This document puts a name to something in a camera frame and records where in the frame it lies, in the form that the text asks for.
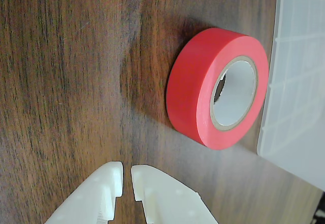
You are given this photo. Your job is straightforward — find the clear plastic storage box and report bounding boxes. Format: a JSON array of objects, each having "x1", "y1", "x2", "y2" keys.
[{"x1": 256, "y1": 0, "x2": 325, "y2": 191}]

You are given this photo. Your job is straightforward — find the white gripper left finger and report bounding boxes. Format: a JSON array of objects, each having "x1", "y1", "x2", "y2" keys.
[{"x1": 44, "y1": 161, "x2": 124, "y2": 224}]

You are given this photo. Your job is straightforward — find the red tape roll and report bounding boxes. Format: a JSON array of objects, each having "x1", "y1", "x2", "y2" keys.
[{"x1": 166, "y1": 27, "x2": 270, "y2": 150}]

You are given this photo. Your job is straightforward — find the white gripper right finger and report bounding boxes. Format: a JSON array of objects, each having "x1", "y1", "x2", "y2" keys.
[{"x1": 131, "y1": 164, "x2": 219, "y2": 224}]

